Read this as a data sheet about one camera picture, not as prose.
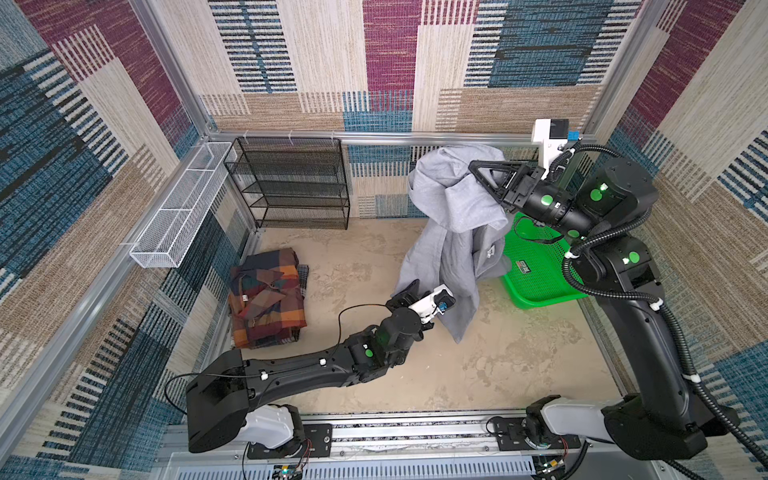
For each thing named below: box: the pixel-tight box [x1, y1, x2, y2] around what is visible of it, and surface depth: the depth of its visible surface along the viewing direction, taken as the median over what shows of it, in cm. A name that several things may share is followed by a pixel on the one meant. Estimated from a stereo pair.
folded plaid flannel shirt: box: [228, 248, 309, 350], surface depth 91 cm
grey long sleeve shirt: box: [393, 144, 512, 343], surface depth 52 cm
